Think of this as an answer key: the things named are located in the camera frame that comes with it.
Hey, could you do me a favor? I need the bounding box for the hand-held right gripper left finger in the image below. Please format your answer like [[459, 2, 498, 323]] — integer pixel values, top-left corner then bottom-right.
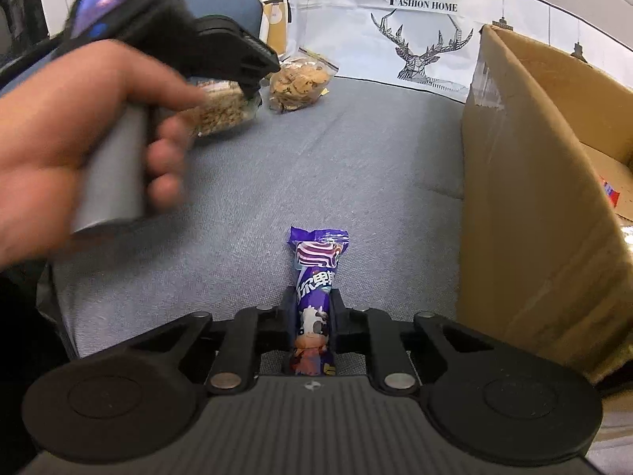
[[126, 289, 298, 391]]

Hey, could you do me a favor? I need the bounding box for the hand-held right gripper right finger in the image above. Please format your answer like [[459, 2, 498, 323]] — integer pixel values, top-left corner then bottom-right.
[[330, 291, 498, 391]]

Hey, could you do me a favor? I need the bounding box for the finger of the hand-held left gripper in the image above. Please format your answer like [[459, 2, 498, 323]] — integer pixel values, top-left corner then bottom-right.
[[194, 16, 282, 104]]

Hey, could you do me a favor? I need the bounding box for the small purple snack packet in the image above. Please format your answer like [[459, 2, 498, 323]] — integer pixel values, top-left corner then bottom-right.
[[288, 226, 351, 377]]

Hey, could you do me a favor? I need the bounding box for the clear bag of nuts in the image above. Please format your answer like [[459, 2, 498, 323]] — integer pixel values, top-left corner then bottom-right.
[[180, 76, 263, 137]]

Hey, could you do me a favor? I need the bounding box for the brown cardboard box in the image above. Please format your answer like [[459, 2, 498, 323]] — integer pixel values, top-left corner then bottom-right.
[[455, 24, 633, 388]]

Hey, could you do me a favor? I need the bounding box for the person's left hand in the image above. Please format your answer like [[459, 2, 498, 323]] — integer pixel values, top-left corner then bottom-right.
[[0, 40, 211, 271]]

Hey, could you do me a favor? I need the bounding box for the blue sofa cushion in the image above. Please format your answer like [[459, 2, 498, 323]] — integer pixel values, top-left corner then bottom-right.
[[173, 0, 264, 35]]

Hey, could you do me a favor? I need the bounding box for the clear bag of cookies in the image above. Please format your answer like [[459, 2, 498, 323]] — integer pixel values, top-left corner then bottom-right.
[[267, 47, 340, 114]]

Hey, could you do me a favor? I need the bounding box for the grey deer print cushion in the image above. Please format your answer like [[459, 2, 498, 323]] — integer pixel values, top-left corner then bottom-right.
[[252, 0, 633, 106]]

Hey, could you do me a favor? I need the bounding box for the grey fabric sofa seat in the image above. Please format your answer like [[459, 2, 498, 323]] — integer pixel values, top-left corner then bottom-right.
[[37, 76, 476, 391]]

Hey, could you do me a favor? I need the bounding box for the red white blue snack packet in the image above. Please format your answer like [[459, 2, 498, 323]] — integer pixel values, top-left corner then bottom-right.
[[600, 175, 622, 207]]

